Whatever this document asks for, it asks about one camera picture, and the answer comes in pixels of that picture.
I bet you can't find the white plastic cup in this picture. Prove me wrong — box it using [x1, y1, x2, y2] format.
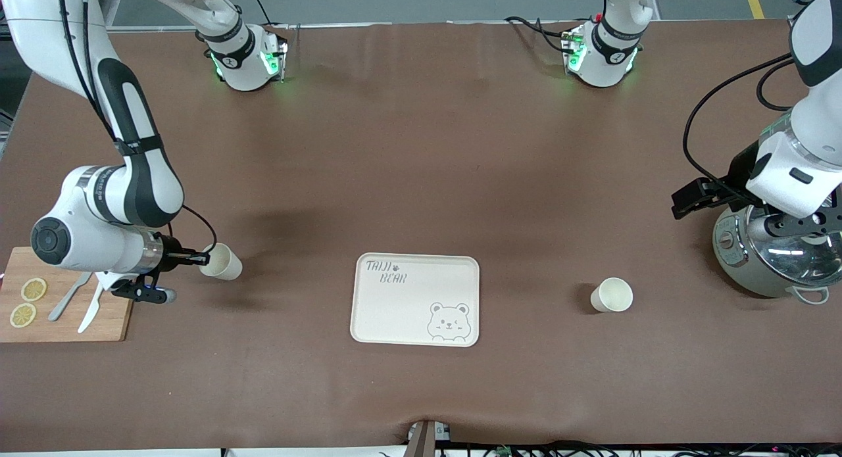
[590, 277, 633, 313]
[199, 243, 243, 281]

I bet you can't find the green pot with glass lid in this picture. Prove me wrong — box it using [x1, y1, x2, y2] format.
[712, 204, 842, 305]

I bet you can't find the white plastic knife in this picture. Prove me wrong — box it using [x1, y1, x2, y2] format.
[78, 279, 106, 333]

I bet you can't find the grey plastic knife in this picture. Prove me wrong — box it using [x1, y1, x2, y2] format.
[48, 272, 93, 322]

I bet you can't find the wooden cutting board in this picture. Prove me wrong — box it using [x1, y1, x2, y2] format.
[0, 247, 134, 343]

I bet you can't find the white tray with bear print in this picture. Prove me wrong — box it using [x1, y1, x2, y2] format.
[350, 253, 480, 347]

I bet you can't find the black left base cable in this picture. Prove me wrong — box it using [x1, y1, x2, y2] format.
[503, 15, 574, 53]

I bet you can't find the black base cable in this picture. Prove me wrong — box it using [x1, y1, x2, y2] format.
[503, 15, 574, 53]
[247, 0, 291, 30]

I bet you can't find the black right base cable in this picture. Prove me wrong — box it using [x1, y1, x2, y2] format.
[247, 0, 291, 30]

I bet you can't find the brown post with grey bracket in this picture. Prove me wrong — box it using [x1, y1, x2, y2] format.
[405, 420, 451, 457]

